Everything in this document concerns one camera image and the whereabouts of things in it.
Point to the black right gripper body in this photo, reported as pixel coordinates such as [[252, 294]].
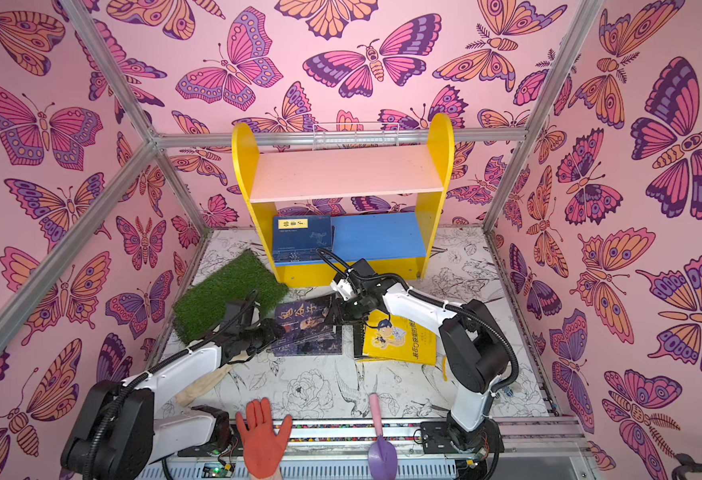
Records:
[[339, 305]]

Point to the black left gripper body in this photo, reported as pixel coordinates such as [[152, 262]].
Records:
[[256, 338]]

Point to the yellow cartoon boy book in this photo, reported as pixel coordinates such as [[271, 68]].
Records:
[[384, 337]]

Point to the dark purple portrait book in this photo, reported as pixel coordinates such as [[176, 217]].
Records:
[[309, 328]]

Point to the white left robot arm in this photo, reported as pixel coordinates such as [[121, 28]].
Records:
[[117, 432]]

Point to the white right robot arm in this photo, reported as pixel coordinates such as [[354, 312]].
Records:
[[478, 353]]

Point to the yellow pink blue bookshelf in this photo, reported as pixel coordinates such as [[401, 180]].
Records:
[[385, 203]]

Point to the green artificial grass mat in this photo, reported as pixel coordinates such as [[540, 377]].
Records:
[[205, 304]]

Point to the red rubber glove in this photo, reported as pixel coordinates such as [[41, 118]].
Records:
[[263, 447]]

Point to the purple pink garden trowel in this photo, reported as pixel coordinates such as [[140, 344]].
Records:
[[382, 455]]

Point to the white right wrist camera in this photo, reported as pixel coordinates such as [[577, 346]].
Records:
[[344, 289]]

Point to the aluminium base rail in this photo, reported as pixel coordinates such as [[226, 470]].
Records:
[[527, 448]]

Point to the aluminium frame post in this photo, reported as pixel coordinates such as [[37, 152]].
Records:
[[569, 49]]

